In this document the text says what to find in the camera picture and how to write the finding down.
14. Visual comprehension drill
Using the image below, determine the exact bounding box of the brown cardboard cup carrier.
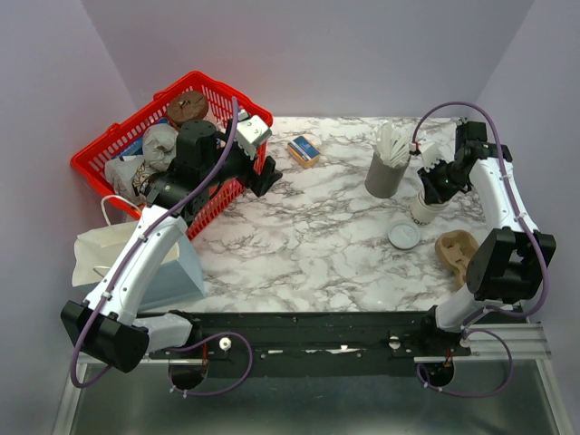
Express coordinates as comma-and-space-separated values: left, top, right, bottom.
435, 230, 479, 290

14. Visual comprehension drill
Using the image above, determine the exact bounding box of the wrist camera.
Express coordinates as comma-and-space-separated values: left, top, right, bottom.
409, 140, 446, 172
236, 115, 272, 160

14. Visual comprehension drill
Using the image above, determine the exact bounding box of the small blue orange box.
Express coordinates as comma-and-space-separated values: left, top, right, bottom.
286, 135, 320, 169

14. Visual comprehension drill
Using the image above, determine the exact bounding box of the grey crumpled paper bag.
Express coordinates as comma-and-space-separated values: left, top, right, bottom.
141, 123, 179, 172

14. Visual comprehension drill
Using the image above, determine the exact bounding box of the white printed plastic bag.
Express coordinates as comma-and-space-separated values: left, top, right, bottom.
104, 155, 158, 205

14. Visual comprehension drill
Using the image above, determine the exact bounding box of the red plastic shopping basket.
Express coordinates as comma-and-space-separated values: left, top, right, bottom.
71, 72, 273, 238

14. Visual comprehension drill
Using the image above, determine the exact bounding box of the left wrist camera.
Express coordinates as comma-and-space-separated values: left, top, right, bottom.
236, 115, 272, 160

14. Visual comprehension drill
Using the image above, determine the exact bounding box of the brown round lid container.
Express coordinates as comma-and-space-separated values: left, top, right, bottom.
166, 91, 209, 128

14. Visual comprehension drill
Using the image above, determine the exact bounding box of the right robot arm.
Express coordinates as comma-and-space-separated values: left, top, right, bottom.
411, 121, 556, 355

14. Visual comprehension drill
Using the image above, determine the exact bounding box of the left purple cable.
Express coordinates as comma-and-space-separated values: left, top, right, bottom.
70, 95, 254, 399

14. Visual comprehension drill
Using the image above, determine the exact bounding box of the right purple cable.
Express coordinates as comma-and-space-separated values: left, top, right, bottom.
411, 101, 551, 400

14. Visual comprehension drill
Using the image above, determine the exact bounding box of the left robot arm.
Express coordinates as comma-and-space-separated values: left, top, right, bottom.
60, 112, 282, 372

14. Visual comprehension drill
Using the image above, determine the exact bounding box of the grey straw holder cup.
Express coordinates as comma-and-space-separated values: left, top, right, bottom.
364, 153, 409, 199

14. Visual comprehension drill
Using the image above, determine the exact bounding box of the black mounting rail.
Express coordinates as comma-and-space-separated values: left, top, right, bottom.
151, 311, 472, 378

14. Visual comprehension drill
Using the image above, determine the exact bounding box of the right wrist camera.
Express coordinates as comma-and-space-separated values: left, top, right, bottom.
409, 140, 446, 172

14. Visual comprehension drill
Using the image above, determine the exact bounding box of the purple cable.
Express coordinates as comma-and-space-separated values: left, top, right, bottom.
70, 95, 254, 399
411, 101, 551, 400

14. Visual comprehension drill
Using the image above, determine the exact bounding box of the white paper bag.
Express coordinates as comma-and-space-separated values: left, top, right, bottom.
72, 206, 207, 313

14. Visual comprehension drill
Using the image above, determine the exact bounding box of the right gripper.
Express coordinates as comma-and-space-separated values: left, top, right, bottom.
418, 158, 470, 205

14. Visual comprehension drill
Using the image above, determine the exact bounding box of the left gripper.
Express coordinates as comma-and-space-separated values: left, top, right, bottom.
202, 120, 284, 197

